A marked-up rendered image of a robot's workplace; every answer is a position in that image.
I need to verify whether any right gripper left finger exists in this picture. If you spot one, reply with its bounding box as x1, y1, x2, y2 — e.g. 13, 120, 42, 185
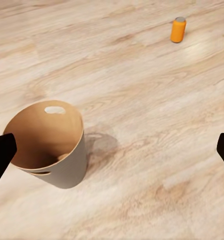
0, 133, 18, 179

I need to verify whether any can of soda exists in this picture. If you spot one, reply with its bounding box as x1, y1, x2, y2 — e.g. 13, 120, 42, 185
170, 17, 187, 43

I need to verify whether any trash can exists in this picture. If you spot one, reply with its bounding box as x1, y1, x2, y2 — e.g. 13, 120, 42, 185
1, 100, 87, 190

